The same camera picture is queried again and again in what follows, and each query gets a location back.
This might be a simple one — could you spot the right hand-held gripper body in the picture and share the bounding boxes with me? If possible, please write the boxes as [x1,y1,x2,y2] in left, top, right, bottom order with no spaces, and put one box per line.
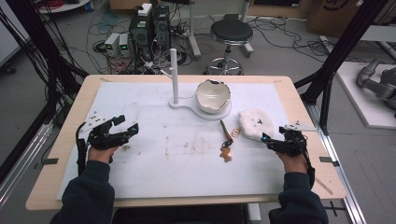
[274,120,318,158]

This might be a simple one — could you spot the light wooden table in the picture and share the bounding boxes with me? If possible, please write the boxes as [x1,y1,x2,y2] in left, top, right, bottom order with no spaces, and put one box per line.
[25,74,347,212]

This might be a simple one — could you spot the person's left hand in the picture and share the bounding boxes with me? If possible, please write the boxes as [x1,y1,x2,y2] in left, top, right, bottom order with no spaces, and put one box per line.
[87,145,120,164]

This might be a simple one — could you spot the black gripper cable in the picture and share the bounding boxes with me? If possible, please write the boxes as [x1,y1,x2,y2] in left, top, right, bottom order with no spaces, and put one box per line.
[75,121,90,175]
[299,136,317,189]

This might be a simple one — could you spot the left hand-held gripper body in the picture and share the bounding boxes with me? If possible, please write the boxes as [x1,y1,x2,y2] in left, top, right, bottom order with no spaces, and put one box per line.
[79,110,131,150]

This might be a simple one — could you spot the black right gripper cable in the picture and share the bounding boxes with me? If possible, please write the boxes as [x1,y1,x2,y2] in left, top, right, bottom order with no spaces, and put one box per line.
[299,136,317,189]

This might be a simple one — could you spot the tangle of floor cables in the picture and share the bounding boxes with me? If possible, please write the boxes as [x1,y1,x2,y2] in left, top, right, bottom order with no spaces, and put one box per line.
[85,3,368,74]

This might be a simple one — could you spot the person's right hand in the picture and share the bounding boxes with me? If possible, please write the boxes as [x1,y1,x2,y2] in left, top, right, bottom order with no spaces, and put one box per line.
[276,152,309,175]

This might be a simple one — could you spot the white power strip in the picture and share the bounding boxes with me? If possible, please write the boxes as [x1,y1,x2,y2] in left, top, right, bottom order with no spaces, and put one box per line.
[136,2,153,18]

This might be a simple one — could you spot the black metal frame post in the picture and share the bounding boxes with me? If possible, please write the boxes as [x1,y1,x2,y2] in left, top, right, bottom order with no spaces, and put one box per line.
[0,0,90,185]
[293,0,390,135]

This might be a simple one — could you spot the brown cardboard box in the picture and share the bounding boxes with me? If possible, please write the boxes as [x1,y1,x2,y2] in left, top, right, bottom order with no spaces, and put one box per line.
[305,0,396,39]

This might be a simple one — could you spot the black computer tower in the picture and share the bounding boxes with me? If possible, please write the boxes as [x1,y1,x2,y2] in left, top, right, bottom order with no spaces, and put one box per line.
[128,6,154,62]
[151,4,172,52]

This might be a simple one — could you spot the grey bench power supply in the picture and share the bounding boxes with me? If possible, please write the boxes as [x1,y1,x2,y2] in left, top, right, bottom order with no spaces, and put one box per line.
[118,33,132,58]
[104,32,121,57]

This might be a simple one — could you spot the aluminium floor rail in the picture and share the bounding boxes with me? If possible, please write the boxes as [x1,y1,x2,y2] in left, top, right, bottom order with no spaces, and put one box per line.
[0,120,54,208]
[303,101,368,224]

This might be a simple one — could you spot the brown strap gingerbread keychain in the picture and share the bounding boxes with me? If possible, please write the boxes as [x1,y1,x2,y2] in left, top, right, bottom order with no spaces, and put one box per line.
[219,119,234,163]

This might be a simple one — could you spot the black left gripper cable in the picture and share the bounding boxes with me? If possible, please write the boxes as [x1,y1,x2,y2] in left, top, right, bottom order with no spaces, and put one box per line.
[75,121,90,175]

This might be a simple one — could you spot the white ceramic jagged-rim bowl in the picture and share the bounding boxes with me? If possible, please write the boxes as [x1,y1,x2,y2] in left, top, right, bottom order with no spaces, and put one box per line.
[195,78,233,115]

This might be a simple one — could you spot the white fluffy plush pouch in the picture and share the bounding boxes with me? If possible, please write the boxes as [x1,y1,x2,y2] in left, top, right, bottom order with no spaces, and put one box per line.
[237,108,276,143]

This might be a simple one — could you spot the black round stool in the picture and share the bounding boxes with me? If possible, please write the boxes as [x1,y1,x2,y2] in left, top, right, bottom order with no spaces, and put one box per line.
[203,19,254,77]

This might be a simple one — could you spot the white floor board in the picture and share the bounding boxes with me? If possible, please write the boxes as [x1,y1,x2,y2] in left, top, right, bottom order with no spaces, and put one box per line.
[335,61,396,130]

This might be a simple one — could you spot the white table mat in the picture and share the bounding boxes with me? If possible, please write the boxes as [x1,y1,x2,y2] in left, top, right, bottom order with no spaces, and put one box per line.
[56,81,290,201]

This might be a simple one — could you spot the white pole stand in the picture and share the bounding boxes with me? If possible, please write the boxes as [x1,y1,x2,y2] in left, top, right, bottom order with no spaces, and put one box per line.
[160,48,233,121]

